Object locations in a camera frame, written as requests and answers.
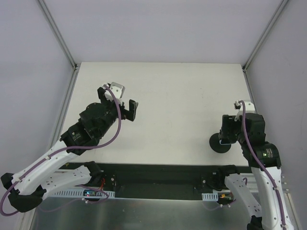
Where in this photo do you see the black phone stand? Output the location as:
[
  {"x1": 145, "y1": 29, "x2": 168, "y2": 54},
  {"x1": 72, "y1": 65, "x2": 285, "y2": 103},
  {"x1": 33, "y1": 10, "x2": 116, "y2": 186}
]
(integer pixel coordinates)
[{"x1": 209, "y1": 130, "x2": 232, "y2": 154}]

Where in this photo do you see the phone blue case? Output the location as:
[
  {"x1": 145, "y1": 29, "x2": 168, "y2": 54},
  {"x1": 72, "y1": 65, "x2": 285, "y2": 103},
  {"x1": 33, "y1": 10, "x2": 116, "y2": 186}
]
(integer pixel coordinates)
[{"x1": 219, "y1": 139, "x2": 232, "y2": 145}]

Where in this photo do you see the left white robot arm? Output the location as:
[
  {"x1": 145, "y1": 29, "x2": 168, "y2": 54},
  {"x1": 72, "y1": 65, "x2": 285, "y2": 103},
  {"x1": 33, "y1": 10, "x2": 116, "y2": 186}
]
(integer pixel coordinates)
[{"x1": 0, "y1": 82, "x2": 138, "y2": 213}]

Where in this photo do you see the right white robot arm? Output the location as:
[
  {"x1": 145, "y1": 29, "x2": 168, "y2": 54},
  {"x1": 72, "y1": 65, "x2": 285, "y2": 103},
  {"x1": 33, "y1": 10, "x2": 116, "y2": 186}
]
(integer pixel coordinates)
[{"x1": 209, "y1": 113, "x2": 294, "y2": 230}]

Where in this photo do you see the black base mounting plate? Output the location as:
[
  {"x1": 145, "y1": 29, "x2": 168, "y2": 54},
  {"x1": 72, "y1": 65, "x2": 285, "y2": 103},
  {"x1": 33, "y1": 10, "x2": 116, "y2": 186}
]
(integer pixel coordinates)
[{"x1": 63, "y1": 162, "x2": 243, "y2": 201}]

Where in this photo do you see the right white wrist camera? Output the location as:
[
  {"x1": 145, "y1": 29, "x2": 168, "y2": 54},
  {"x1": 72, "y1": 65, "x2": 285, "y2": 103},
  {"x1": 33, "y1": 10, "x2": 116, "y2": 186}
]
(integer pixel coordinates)
[{"x1": 234, "y1": 100, "x2": 256, "y2": 121}]

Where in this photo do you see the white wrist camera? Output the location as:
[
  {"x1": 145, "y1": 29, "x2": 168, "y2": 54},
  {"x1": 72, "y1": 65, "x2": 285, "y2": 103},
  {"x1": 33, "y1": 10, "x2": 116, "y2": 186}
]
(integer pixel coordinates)
[
  {"x1": 234, "y1": 100, "x2": 256, "y2": 121},
  {"x1": 103, "y1": 82, "x2": 125, "y2": 101}
]

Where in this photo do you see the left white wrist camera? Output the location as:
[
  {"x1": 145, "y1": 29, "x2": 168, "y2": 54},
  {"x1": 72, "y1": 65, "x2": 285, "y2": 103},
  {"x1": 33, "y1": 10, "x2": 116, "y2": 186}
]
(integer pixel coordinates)
[{"x1": 103, "y1": 82, "x2": 125, "y2": 101}]

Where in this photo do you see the left aluminium frame post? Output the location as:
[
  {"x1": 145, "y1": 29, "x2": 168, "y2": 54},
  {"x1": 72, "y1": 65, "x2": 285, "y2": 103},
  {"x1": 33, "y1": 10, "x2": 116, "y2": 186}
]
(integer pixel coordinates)
[{"x1": 36, "y1": 0, "x2": 78, "y2": 70}]

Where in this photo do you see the aluminium frame post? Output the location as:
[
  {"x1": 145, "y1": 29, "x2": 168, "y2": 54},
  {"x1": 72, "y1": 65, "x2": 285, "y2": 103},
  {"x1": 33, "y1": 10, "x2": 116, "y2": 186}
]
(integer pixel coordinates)
[
  {"x1": 242, "y1": 0, "x2": 290, "y2": 73},
  {"x1": 36, "y1": 0, "x2": 78, "y2": 70}
]

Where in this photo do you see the right white cable duct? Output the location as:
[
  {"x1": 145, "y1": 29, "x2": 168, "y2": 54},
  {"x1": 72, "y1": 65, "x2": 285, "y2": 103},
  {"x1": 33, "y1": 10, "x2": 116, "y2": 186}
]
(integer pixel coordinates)
[{"x1": 201, "y1": 192, "x2": 225, "y2": 202}]

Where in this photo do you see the white cable duct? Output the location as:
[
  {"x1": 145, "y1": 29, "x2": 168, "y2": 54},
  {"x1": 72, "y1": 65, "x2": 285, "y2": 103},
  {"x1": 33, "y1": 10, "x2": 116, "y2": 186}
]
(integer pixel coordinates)
[
  {"x1": 51, "y1": 188, "x2": 115, "y2": 199},
  {"x1": 201, "y1": 192, "x2": 225, "y2": 202}
]

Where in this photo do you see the left white cable duct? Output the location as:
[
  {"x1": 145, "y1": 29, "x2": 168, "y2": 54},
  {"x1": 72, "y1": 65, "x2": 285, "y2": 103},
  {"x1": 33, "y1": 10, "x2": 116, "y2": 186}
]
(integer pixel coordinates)
[{"x1": 51, "y1": 188, "x2": 115, "y2": 199}]

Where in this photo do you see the right aluminium frame post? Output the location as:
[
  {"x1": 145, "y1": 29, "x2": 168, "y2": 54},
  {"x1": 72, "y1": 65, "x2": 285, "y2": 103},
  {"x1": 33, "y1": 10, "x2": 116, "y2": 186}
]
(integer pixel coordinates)
[{"x1": 242, "y1": 0, "x2": 290, "y2": 73}]

